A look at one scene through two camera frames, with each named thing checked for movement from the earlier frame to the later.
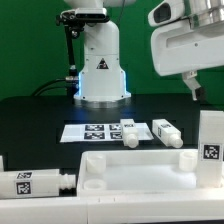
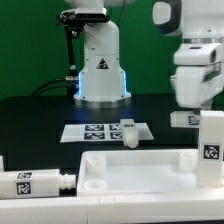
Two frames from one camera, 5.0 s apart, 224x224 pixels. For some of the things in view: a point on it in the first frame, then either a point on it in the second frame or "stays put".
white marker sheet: [100, 133] stays put
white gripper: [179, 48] → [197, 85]
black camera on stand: [75, 21] stays put
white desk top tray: [141, 173] stays put
